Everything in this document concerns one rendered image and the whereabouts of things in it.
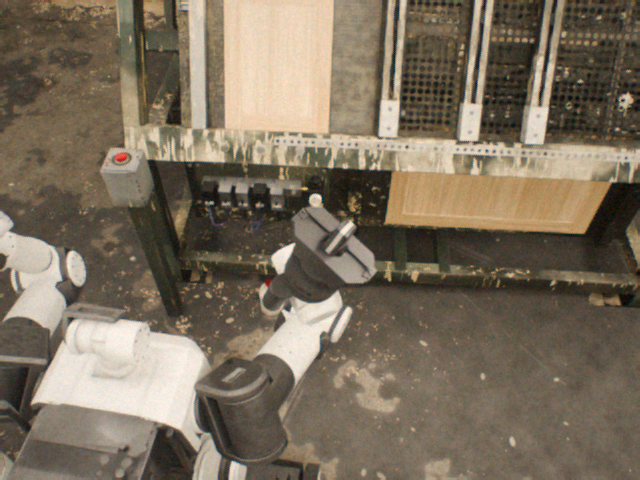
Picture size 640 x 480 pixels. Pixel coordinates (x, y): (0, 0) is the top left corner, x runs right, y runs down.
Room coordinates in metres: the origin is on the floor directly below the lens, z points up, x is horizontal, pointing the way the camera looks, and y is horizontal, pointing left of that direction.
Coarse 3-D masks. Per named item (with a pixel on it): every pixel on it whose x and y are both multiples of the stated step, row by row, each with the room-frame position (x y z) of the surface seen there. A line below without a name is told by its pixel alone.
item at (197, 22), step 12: (192, 0) 1.87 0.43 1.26; (204, 0) 1.88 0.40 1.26; (192, 12) 1.85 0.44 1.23; (204, 12) 1.86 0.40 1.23; (192, 24) 1.83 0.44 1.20; (204, 24) 1.84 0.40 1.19; (192, 36) 1.81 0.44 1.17; (204, 36) 1.81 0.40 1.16; (192, 48) 1.79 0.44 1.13; (204, 48) 1.79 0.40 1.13; (192, 60) 1.77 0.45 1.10; (204, 60) 1.77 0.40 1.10; (192, 72) 1.74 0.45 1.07; (204, 72) 1.74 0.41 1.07; (192, 84) 1.72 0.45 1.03; (204, 84) 1.72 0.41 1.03; (192, 96) 1.70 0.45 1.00; (204, 96) 1.70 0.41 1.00; (192, 108) 1.68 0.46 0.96; (204, 108) 1.68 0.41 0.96; (192, 120) 1.66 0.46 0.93; (204, 120) 1.65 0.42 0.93
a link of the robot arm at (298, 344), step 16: (288, 320) 0.60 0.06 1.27; (336, 320) 0.60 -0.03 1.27; (272, 336) 0.56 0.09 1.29; (288, 336) 0.55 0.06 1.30; (304, 336) 0.55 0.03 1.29; (320, 336) 0.57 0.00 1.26; (336, 336) 0.58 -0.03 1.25; (272, 352) 0.50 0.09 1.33; (288, 352) 0.51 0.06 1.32; (304, 352) 0.52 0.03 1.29; (320, 352) 0.55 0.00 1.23; (304, 368) 0.50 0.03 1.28
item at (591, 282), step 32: (160, 96) 1.99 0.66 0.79; (576, 96) 2.15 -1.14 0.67; (160, 192) 1.69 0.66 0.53; (192, 192) 1.84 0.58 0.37; (352, 192) 1.73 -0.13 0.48; (384, 192) 1.78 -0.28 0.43; (608, 192) 1.72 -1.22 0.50; (160, 224) 1.61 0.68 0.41; (384, 224) 1.78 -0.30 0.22; (608, 224) 1.66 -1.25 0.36; (192, 256) 1.63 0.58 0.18; (224, 256) 1.63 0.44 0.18; (256, 256) 1.63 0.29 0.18; (544, 288) 1.49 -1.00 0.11; (576, 288) 1.48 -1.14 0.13; (608, 288) 1.47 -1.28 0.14
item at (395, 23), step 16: (400, 0) 1.81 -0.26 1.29; (400, 16) 1.78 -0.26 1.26; (400, 32) 1.75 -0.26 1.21; (384, 48) 1.76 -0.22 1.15; (400, 48) 1.72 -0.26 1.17; (384, 64) 1.71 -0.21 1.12; (400, 64) 1.70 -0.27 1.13; (384, 80) 1.67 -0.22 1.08; (400, 80) 1.67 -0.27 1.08; (384, 96) 1.64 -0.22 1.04; (384, 112) 1.61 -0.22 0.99; (384, 128) 1.58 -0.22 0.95
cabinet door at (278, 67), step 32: (256, 0) 1.88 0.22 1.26; (288, 0) 1.87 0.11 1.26; (320, 0) 1.87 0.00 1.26; (224, 32) 1.83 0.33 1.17; (256, 32) 1.82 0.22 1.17; (288, 32) 1.82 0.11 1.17; (320, 32) 1.81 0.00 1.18; (224, 64) 1.77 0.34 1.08; (256, 64) 1.77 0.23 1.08; (288, 64) 1.76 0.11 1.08; (320, 64) 1.75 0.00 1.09; (256, 96) 1.71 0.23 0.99; (288, 96) 1.70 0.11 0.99; (320, 96) 1.70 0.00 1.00; (256, 128) 1.65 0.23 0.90; (288, 128) 1.64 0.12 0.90; (320, 128) 1.64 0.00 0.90
